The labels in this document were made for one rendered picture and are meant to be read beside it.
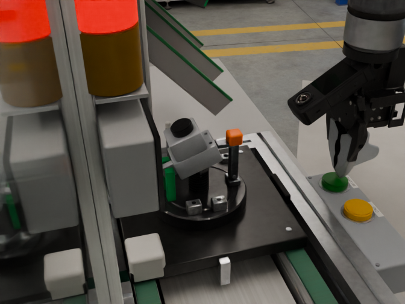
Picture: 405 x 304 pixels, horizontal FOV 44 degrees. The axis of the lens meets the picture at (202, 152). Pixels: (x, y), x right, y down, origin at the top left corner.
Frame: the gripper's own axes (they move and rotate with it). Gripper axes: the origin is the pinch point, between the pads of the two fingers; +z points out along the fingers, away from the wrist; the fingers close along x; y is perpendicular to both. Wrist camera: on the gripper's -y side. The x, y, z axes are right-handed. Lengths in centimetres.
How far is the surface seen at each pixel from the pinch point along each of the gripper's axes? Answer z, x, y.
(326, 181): 1.6, -0.4, -1.7
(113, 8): -34, -20, -33
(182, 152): -8.3, -0.9, -24.2
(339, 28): 99, 304, 178
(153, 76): 13, 69, -16
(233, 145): -7.3, 0.5, -16.6
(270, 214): 1.8, -4.9, -12.7
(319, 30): 99, 305, 161
